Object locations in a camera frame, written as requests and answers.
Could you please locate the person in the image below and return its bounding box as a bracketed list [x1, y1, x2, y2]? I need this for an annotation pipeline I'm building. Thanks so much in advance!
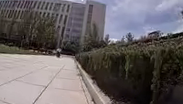
[55, 47, 63, 58]

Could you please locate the concrete kerb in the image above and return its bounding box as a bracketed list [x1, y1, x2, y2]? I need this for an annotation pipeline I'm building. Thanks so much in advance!
[68, 57, 126, 104]

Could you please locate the green overgrown hedge bank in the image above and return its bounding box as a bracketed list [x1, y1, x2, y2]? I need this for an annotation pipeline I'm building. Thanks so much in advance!
[69, 17, 183, 104]

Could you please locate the pale curved building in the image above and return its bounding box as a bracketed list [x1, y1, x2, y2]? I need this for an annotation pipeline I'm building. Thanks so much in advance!
[0, 0, 109, 55]

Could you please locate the row of green trees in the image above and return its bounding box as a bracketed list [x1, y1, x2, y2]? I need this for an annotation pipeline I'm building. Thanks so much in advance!
[0, 8, 112, 59]

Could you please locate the grey concrete slab pavement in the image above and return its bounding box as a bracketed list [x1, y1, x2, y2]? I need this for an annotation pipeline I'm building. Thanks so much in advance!
[0, 47, 108, 104]

